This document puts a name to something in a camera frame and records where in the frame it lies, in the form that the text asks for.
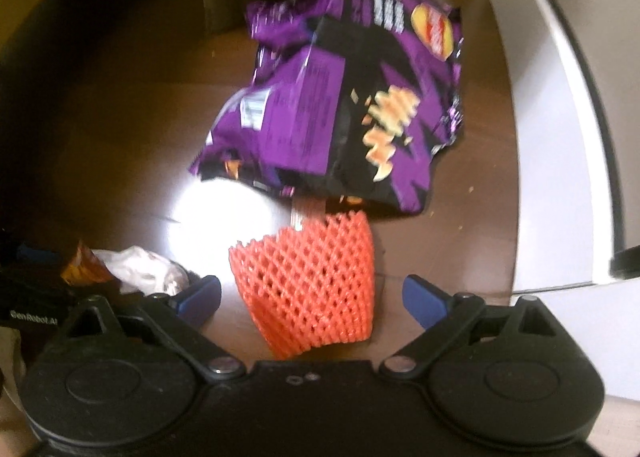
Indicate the crumpled white plastic bag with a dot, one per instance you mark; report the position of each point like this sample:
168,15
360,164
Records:
140,269

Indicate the purple chip bag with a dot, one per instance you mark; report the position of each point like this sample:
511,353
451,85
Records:
310,112

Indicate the orange snack wrapper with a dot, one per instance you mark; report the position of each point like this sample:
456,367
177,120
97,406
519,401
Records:
82,269

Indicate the white cabinet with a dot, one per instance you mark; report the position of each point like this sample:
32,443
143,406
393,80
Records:
575,337

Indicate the orange foam net sleeve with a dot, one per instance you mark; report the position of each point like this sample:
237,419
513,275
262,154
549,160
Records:
310,287

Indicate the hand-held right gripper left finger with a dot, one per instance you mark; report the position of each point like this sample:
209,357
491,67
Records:
202,299

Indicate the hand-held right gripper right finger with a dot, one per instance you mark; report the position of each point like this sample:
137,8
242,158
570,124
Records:
422,302

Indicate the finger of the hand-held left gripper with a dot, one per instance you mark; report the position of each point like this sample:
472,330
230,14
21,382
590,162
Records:
37,253

